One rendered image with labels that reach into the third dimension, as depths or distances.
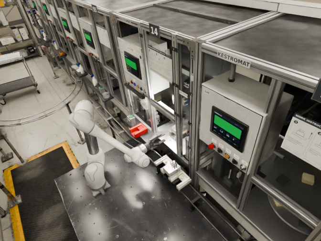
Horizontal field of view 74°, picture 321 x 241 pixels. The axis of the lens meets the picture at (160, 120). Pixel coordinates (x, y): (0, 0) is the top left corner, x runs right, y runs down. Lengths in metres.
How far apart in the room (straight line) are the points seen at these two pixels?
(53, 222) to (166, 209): 1.55
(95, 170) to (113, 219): 0.45
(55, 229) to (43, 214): 0.30
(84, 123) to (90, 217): 0.86
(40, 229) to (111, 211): 1.23
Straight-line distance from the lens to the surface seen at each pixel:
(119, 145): 1.78
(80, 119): 1.71
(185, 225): 1.96
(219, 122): 1.32
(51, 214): 3.17
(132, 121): 2.37
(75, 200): 2.28
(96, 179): 2.09
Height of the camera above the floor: 2.46
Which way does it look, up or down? 39 degrees down
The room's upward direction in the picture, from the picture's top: 6 degrees counter-clockwise
